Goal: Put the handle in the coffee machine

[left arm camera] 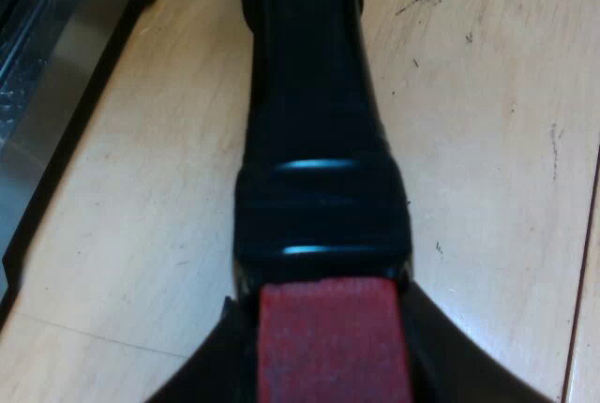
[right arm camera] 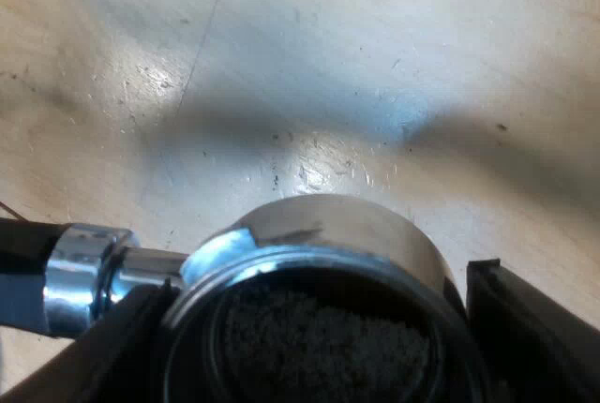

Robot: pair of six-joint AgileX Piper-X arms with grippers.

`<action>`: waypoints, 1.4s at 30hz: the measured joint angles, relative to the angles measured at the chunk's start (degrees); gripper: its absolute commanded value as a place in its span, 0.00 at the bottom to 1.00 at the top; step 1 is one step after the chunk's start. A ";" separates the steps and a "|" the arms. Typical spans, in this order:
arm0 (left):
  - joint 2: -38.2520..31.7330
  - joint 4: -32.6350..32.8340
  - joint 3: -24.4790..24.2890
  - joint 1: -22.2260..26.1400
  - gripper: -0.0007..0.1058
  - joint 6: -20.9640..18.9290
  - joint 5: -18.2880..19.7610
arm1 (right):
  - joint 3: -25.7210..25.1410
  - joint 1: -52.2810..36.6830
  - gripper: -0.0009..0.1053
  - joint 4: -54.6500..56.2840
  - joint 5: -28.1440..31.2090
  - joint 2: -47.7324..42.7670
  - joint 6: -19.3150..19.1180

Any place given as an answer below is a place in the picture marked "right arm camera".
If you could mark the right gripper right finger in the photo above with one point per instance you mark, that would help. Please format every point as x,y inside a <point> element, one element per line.
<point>539,342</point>

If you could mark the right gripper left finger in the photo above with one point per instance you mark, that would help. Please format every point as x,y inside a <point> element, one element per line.
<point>108,356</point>

